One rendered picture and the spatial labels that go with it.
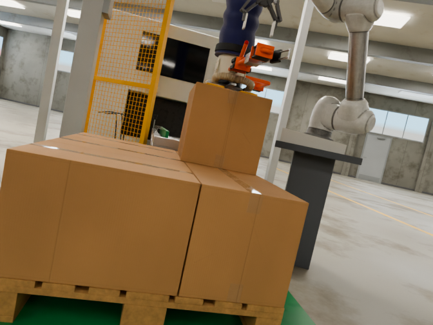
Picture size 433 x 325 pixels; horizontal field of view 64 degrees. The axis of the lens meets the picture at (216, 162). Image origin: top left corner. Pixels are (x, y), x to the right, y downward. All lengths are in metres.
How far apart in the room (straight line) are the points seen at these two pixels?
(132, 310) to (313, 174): 1.38
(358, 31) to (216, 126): 0.92
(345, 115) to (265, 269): 1.18
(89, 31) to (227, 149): 1.80
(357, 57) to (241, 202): 1.22
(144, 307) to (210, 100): 0.99
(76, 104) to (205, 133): 1.60
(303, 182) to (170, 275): 1.23
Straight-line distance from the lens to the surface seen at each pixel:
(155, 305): 1.28
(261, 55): 1.46
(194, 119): 1.73
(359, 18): 2.07
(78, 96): 3.11
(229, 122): 1.75
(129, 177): 1.13
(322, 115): 2.26
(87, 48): 3.14
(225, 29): 2.06
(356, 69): 2.13
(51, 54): 5.42
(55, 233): 1.21
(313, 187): 2.22
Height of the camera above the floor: 0.72
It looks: 5 degrees down
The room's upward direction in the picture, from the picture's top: 12 degrees clockwise
